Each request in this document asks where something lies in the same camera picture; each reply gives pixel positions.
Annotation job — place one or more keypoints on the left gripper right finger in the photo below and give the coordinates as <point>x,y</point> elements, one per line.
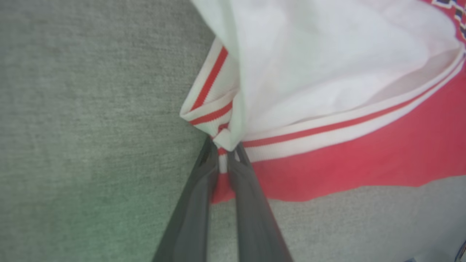
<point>255,218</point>

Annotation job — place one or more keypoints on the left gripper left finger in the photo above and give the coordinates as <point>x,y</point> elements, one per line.
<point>189,218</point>

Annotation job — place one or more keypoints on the red and white jersey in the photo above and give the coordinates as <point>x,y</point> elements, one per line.
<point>327,72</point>

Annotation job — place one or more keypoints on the grey fabric sofa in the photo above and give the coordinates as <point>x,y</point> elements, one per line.
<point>91,127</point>

